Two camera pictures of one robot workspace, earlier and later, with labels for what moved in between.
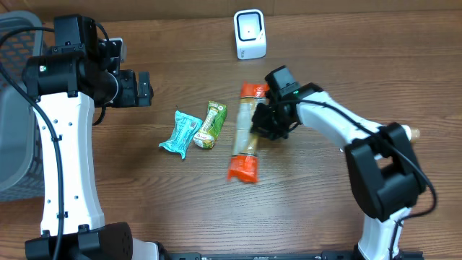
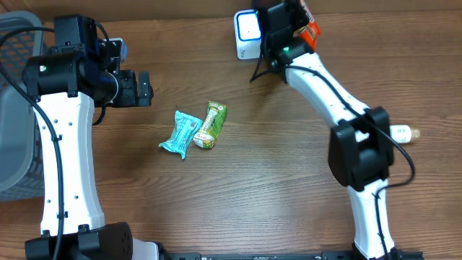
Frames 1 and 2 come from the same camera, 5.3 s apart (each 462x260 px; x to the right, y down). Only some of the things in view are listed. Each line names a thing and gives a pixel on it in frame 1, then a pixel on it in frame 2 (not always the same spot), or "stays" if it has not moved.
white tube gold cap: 413,134 stays
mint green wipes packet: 185,126 stays
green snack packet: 216,115 stays
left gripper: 127,88 stays
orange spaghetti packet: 244,158 → 310,31
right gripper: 264,128 → 291,18
